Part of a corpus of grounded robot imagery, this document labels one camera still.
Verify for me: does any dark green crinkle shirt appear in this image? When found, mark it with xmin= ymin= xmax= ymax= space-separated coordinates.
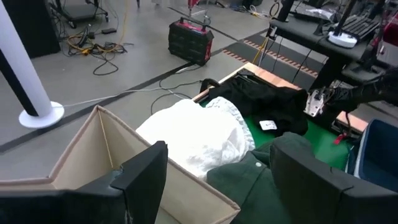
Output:
xmin=206 ymin=132 xmax=315 ymax=224

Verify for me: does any white smooth garment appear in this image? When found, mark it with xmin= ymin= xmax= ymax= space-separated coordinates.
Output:
xmin=136 ymin=98 xmax=249 ymax=181

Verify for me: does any navy and white fabric bin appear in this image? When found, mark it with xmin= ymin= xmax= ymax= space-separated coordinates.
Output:
xmin=345 ymin=118 xmax=398 ymax=193

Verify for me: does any black tangled floor cable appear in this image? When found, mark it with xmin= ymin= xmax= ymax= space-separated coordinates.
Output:
xmin=60 ymin=24 xmax=135 ymax=77

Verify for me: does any yellow floor cable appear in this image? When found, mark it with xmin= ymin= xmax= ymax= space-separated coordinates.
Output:
xmin=66 ymin=0 xmax=130 ymax=56

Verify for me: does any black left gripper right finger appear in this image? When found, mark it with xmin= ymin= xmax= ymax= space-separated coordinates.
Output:
xmin=269 ymin=139 xmax=398 ymax=224

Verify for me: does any red and black jobsite box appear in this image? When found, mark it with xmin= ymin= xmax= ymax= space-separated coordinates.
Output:
xmin=167 ymin=17 xmax=215 ymax=67

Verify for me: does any white floor cable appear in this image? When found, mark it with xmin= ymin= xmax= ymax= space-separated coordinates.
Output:
xmin=60 ymin=85 xmax=195 ymax=108

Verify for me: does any beige fabric storage bin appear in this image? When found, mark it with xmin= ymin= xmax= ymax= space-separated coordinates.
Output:
xmin=0 ymin=105 xmax=241 ymax=224

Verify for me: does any white round stand base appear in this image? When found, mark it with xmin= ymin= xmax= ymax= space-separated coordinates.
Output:
xmin=328 ymin=30 xmax=358 ymax=49

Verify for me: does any red strap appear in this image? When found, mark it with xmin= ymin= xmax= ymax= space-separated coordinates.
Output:
xmin=333 ymin=133 xmax=348 ymax=146

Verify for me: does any green table mat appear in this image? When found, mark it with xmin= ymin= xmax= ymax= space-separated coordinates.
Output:
xmin=198 ymin=98 xmax=351 ymax=170

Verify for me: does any white crinkled ruffled garment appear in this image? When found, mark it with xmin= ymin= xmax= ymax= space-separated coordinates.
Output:
xmin=205 ymin=96 xmax=256 ymax=152

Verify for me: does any tall black panel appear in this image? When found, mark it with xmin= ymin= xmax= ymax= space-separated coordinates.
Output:
xmin=2 ymin=0 xmax=62 ymax=59

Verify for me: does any black keyboard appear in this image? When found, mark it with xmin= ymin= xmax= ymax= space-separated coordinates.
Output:
xmin=337 ymin=14 xmax=381 ymax=42

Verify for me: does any black wheeled cart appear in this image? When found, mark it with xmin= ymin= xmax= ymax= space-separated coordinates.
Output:
xmin=49 ymin=0 xmax=109 ymax=29

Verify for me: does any black stand pole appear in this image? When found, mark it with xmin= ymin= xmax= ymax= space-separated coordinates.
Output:
xmin=333 ymin=0 xmax=358 ymax=35
xmin=275 ymin=0 xmax=295 ymax=23

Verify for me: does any black desk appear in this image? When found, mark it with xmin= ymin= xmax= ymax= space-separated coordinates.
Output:
xmin=269 ymin=17 xmax=398 ymax=91

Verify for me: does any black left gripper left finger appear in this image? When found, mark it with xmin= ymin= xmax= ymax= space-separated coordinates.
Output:
xmin=0 ymin=141 xmax=169 ymax=224

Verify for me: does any yellow extension cable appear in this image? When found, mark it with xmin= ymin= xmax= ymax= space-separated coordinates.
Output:
xmin=251 ymin=36 xmax=269 ymax=65

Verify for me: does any black garment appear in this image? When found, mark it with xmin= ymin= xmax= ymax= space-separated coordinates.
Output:
xmin=207 ymin=73 xmax=309 ymax=137

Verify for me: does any white tower fan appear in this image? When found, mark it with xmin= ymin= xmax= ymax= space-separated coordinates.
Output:
xmin=0 ymin=0 xmax=65 ymax=129

